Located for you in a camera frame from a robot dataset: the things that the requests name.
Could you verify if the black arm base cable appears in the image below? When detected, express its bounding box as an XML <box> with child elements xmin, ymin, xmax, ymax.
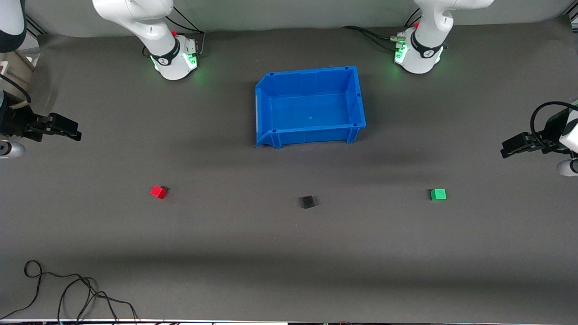
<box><xmin>165</xmin><ymin>7</ymin><xmax>206</xmax><ymax>57</ymax></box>
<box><xmin>341</xmin><ymin>25</ymin><xmax>405</xmax><ymax>50</ymax></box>

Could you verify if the black right arm base cable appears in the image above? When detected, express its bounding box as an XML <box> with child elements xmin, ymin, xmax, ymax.
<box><xmin>165</xmin><ymin>7</ymin><xmax>206</xmax><ymax>57</ymax></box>

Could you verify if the black left arm wrist cable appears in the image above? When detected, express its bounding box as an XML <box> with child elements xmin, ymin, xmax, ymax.
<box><xmin>531</xmin><ymin>102</ymin><xmax>578</xmax><ymax>147</ymax></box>

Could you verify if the blue plastic storage bin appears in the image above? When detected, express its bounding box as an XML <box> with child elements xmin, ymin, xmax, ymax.
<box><xmin>255</xmin><ymin>66</ymin><xmax>367</xmax><ymax>149</ymax></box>

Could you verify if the black arm wrist cable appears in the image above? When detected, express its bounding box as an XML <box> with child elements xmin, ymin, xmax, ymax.
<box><xmin>531</xmin><ymin>102</ymin><xmax>578</xmax><ymax>147</ymax></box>
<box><xmin>0</xmin><ymin>74</ymin><xmax>32</xmax><ymax>104</ymax></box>

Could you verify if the black left arm base cable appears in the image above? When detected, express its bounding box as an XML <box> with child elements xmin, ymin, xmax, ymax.
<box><xmin>341</xmin><ymin>25</ymin><xmax>405</xmax><ymax>50</ymax></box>

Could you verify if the thin black loose cable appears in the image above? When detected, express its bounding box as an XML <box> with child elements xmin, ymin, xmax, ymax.
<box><xmin>0</xmin><ymin>260</ymin><xmax>140</xmax><ymax>325</ymax></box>

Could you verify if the black right arm wrist cable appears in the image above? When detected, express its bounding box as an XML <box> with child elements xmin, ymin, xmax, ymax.
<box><xmin>0</xmin><ymin>74</ymin><xmax>32</xmax><ymax>104</ymax></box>

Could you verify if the grey table mat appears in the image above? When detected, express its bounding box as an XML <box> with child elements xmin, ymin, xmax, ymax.
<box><xmin>0</xmin><ymin>16</ymin><xmax>578</xmax><ymax>323</ymax></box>

